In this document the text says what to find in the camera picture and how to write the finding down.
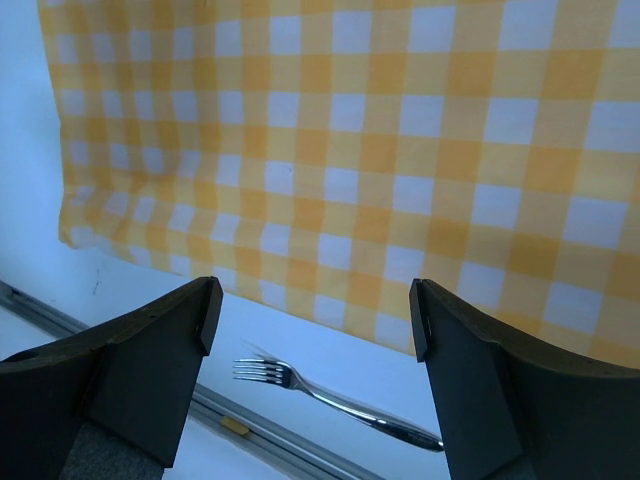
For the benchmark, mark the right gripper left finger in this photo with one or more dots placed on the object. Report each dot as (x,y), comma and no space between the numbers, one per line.
(135,370)

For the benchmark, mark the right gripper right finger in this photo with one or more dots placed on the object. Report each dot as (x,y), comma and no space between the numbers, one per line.
(511,406)

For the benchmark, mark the yellow white checkered cloth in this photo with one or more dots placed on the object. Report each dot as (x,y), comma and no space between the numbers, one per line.
(318,156)

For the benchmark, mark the silver fork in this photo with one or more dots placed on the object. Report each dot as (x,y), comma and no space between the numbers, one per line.
(279,373)

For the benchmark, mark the front aluminium rail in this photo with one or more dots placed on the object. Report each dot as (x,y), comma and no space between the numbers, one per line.
(200,395)

